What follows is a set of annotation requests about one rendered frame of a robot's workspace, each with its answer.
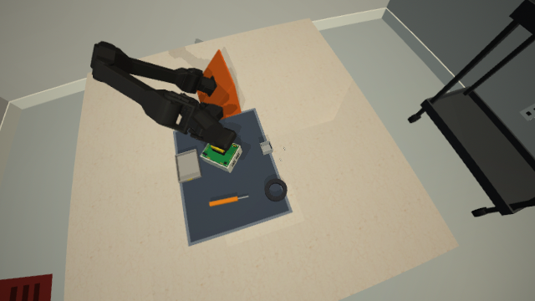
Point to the dark grey work mat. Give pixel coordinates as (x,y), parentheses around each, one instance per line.
(248,178)

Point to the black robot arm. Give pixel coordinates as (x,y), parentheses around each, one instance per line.
(112,66)

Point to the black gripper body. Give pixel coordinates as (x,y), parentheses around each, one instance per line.
(224,142)

